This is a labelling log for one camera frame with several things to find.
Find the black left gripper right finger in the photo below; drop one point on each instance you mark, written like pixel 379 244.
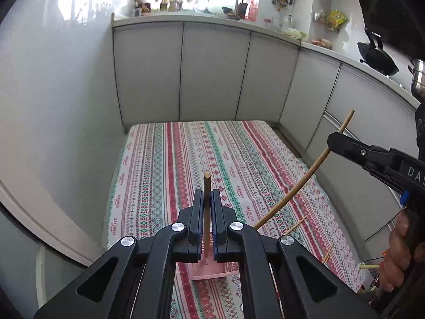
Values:
pixel 279 277

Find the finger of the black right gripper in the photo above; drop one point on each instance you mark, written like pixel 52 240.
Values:
pixel 371 158

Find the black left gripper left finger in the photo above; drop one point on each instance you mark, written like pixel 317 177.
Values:
pixel 134 278

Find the long wooden chopstick gripper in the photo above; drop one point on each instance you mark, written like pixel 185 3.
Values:
pixel 289 189

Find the chrome kitchen faucet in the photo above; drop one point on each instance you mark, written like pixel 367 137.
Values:
pixel 230 7

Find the white lower kitchen cabinets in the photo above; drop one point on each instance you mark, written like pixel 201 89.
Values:
pixel 189 68

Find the person's right hand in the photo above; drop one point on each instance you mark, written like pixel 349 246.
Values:
pixel 398 256

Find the pink lattice utensil holder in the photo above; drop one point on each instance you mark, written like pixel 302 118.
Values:
pixel 209 268

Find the steel pot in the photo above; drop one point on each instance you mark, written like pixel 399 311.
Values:
pixel 417 69

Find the black wok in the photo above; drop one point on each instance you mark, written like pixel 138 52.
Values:
pixel 374 56

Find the patterned red green tablecloth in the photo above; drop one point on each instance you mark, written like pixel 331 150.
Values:
pixel 161 165

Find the yellow snack bag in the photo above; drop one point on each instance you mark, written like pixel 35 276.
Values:
pixel 335 19

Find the pink dish soap bottle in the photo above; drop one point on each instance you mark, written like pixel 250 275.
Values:
pixel 253 11

